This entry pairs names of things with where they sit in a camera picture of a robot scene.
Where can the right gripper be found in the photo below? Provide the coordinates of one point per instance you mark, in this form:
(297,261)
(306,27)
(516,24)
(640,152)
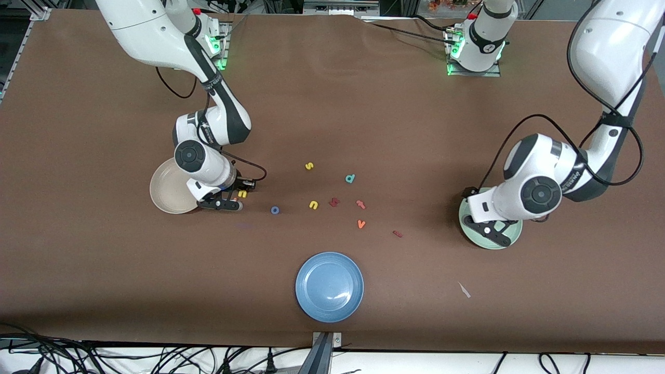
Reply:
(240,183)

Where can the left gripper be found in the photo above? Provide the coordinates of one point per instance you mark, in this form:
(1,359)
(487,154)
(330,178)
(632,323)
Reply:
(468,191)

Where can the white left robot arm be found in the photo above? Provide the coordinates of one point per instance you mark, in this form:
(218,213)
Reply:
(608,47)

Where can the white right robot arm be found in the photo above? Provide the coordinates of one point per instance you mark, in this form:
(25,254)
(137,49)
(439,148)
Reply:
(140,31)

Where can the light green plate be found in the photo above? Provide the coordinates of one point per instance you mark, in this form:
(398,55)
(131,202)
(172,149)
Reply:
(515,234)

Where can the beige brown plate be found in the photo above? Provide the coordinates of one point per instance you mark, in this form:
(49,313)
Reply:
(166,192)

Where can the white paper scrap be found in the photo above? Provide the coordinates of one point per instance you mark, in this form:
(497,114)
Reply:
(464,290)

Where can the brown table cover sheet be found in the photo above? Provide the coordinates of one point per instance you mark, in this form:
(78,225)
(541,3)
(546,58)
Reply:
(332,114)

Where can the blue plate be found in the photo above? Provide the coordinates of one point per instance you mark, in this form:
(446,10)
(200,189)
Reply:
(329,286)

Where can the orange flower bunch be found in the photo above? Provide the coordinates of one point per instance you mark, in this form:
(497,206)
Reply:
(441,5)

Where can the aluminium corner profile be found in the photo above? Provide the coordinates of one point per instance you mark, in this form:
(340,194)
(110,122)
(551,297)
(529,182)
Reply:
(39,14)

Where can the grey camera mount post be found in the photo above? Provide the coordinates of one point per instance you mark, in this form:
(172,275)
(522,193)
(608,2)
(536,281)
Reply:
(326,340)

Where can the silver aluminium frame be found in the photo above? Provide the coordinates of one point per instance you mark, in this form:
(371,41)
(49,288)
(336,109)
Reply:
(337,8)

